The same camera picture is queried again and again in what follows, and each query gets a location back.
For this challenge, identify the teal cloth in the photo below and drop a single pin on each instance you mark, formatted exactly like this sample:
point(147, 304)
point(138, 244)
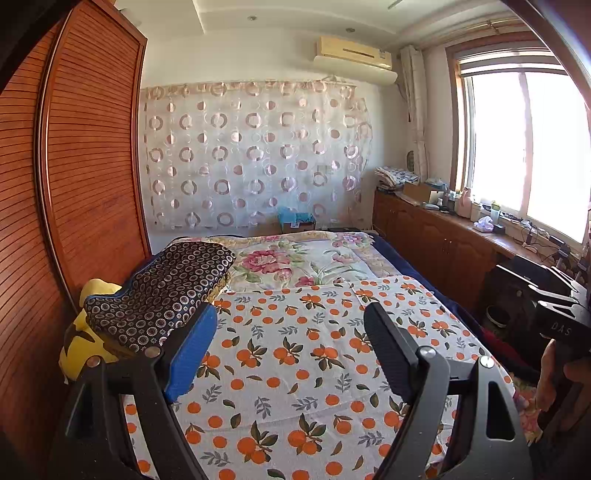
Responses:
point(295, 214)

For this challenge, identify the orange fruit print sheet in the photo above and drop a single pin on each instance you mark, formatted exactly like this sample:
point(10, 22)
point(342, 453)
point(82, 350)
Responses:
point(300, 369)

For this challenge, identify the pink floral bedsheet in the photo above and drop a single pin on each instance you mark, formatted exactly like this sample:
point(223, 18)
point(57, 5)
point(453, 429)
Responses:
point(300, 263)

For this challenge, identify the dark round basin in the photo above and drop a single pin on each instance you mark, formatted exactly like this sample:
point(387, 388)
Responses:
point(498, 317)

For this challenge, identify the stack of folded cloths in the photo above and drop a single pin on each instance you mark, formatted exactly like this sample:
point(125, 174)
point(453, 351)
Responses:
point(397, 177)

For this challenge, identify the pink patterned cloth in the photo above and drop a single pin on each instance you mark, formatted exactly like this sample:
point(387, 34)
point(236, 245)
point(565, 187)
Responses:
point(524, 401)

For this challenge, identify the cardboard box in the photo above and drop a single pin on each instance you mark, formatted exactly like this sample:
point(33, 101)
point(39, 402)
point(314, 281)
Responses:
point(418, 191)

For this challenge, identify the window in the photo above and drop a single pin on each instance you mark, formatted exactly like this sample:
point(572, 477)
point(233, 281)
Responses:
point(517, 138)

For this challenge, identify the sheer circle-patterned curtain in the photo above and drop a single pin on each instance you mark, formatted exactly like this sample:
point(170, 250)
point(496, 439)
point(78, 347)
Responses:
point(258, 157)

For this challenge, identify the yellow plush toy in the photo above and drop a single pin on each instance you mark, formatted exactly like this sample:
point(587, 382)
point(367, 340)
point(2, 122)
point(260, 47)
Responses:
point(81, 341)

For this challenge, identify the person's right hand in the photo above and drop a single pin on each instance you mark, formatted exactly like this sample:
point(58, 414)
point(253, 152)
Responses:
point(550, 378)

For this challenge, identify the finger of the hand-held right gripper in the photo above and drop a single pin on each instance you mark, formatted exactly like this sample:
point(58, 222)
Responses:
point(565, 285)
point(558, 307)

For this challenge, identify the navy circle-patterned shirt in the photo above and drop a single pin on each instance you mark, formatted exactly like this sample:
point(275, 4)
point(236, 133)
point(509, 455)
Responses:
point(161, 295)

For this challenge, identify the long wooden cabinet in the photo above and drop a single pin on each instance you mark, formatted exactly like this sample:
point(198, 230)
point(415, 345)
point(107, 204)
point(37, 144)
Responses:
point(438, 240)

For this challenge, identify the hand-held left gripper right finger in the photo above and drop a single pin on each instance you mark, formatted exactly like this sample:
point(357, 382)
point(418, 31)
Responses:
point(392, 350)

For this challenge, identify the navy bed cover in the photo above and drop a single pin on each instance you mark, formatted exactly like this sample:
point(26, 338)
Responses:
point(415, 272)

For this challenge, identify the pink bottle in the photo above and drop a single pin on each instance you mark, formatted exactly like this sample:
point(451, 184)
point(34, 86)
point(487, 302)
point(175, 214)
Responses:
point(464, 203)

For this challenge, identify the tied pale window curtain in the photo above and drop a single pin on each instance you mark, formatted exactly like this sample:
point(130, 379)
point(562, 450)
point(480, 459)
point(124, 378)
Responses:
point(415, 110)

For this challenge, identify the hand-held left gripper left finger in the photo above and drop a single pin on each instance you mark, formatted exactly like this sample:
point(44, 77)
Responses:
point(194, 350)

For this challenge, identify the wall air conditioner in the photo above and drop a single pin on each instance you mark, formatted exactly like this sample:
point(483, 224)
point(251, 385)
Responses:
point(355, 60)

